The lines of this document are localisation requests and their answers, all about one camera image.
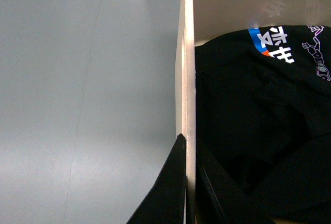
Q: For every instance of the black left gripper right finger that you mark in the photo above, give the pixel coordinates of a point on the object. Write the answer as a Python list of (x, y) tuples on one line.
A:
[(218, 199)]

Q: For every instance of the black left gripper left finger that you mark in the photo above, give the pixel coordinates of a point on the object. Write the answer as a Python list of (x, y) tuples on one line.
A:
[(165, 202)]

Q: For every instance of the black printed t-shirt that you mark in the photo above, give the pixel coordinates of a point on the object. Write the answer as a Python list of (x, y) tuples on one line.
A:
[(263, 110)]

